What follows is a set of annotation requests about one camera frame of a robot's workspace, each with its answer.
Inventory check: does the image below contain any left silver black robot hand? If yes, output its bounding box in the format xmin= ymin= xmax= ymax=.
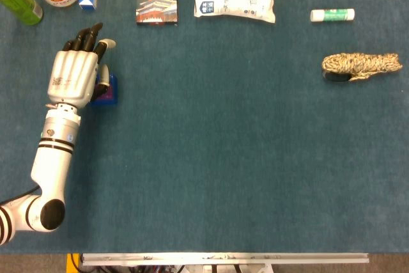
xmin=46 ymin=22 xmax=118 ymax=111

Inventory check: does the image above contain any blue toy brick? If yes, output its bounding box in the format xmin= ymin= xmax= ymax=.
xmin=90 ymin=74 xmax=119 ymax=107

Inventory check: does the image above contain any green white glue stick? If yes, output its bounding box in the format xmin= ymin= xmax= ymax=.
xmin=310 ymin=8 xmax=356 ymax=23

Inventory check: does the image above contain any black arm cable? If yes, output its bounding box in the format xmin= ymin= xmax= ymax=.
xmin=0 ymin=185 xmax=42 ymax=206

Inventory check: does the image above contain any yellow frame piece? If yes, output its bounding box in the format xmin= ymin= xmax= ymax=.
xmin=66 ymin=253 xmax=81 ymax=273

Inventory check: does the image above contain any white base with cables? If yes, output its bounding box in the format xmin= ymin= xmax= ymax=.
xmin=79 ymin=263 xmax=275 ymax=273

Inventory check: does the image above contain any aluminium profile rail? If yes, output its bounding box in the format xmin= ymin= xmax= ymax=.
xmin=81 ymin=253 xmax=370 ymax=267

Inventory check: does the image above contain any beige braided rope bundle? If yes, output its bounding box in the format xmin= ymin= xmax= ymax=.
xmin=321 ymin=52 xmax=403 ymax=83

